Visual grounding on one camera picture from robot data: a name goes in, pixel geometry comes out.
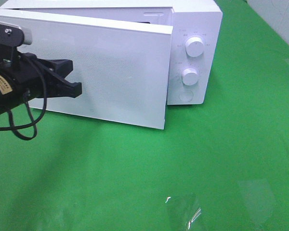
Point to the white microwave door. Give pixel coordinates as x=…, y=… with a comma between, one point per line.
x=122, y=66

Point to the white microwave oven body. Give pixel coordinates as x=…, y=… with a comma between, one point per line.
x=185, y=19

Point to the clear tape patch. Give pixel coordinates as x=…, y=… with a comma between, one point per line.
x=184, y=212
x=258, y=199

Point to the upper white microwave knob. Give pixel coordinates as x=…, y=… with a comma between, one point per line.
x=194, y=46

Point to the round door release button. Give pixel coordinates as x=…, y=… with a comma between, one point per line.
x=186, y=96

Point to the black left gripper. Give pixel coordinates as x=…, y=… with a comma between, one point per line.
x=40, y=78

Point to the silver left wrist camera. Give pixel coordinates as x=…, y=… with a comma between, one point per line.
x=14, y=36

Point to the lower white timer knob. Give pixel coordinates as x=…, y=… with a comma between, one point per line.
x=190, y=76

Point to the clear tape patch right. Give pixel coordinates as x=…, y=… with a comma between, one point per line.
x=258, y=199

